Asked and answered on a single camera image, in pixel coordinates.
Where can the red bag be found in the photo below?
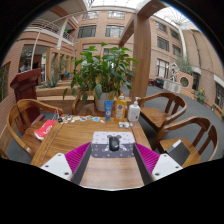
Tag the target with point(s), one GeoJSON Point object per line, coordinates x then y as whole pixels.
{"type": "Point", "coordinates": [45, 129]}

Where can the white pump bottle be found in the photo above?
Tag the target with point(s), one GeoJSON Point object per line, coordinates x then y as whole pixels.
{"type": "Point", "coordinates": [134, 112]}

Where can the white sculpture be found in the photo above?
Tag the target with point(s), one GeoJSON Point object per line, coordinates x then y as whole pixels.
{"type": "Point", "coordinates": [174, 71]}

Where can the wooden pillar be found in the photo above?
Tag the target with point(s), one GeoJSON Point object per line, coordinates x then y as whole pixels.
{"type": "Point", "coordinates": [141, 56]}

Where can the yellow dish soap bottle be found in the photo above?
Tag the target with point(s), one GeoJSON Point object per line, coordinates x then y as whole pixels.
{"type": "Point", "coordinates": [120, 109]}

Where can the clear bag with white items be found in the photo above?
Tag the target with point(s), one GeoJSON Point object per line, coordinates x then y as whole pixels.
{"type": "Point", "coordinates": [124, 124]}

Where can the yellow flowering potted plant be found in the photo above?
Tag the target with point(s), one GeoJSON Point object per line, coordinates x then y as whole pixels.
{"type": "Point", "coordinates": [201, 96]}

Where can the wooden armchair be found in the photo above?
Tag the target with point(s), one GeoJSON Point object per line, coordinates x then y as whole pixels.
{"type": "Point", "coordinates": [13, 123]}
{"type": "Point", "coordinates": [196, 156]}
{"type": "Point", "coordinates": [76, 105]}
{"type": "Point", "coordinates": [156, 116]}

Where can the blue squeeze tube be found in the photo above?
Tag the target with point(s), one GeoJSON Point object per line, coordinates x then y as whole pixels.
{"type": "Point", "coordinates": [108, 110]}

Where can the grey white printed mouse pad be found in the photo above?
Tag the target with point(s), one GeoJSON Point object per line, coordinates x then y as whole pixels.
{"type": "Point", "coordinates": [100, 145]}

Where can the dark red wooden lectern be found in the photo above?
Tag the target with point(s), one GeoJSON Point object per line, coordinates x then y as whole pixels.
{"type": "Point", "coordinates": [25, 90]}

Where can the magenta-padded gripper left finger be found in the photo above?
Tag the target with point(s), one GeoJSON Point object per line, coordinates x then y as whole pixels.
{"type": "Point", "coordinates": [56, 165]}

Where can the large green potted plant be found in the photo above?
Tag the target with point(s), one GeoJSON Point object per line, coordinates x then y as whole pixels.
{"type": "Point", "coordinates": [103, 71]}

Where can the black computer mouse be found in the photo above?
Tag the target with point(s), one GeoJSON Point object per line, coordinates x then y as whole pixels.
{"type": "Point", "coordinates": [114, 144]}

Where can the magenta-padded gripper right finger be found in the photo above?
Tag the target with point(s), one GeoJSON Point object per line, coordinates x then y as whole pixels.
{"type": "Point", "coordinates": [165, 165]}

